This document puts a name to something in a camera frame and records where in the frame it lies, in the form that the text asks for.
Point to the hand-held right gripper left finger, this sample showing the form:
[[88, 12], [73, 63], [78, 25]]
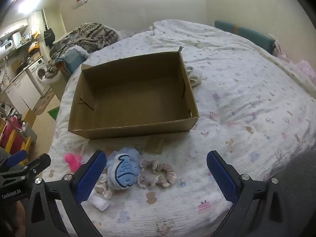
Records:
[[91, 175]]

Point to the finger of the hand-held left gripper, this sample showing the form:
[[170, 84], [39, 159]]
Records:
[[17, 158], [38, 164]]

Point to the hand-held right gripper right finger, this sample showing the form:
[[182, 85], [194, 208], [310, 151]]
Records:
[[222, 177]]

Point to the clear plastic packet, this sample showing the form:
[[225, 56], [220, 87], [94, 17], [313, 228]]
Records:
[[105, 188]]

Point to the pink rubber toy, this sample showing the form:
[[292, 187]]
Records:
[[72, 161]]

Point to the small white cloth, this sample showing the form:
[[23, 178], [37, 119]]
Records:
[[100, 202]]

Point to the blue fish plush toy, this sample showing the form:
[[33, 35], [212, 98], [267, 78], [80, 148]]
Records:
[[124, 171]]

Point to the beige lace scrunchie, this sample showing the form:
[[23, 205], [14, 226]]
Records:
[[169, 175]]

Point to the brown cardboard box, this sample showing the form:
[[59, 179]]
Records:
[[135, 91]]

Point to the yellow and red rack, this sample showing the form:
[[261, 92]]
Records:
[[12, 138]]

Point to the green dustpan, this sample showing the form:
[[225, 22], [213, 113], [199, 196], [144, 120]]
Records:
[[53, 114]]

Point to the white cabinet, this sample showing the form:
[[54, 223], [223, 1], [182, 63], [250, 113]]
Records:
[[22, 93]]

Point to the brown cardboard scrap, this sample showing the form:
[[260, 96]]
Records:
[[154, 144]]

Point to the printed white bedsheet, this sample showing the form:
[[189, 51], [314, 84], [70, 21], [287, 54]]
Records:
[[246, 103]]

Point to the white washing machine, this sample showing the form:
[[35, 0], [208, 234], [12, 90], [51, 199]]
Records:
[[39, 72]]

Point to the white sock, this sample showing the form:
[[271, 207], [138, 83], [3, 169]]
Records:
[[195, 75]]

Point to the teal cushion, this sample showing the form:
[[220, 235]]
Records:
[[71, 58]]

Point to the white microwave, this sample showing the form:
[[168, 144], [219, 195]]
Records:
[[7, 45]]

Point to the black hanging garment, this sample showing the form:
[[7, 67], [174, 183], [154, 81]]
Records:
[[49, 37]]

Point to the pink cloth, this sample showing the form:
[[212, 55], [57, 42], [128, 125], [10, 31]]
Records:
[[305, 69]]

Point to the patterned knit blanket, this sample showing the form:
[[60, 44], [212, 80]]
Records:
[[91, 35]]

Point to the teal headboard pad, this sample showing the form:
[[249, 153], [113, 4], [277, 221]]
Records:
[[246, 33]]

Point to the wall hook rack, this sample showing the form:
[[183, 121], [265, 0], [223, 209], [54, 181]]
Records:
[[80, 2]]

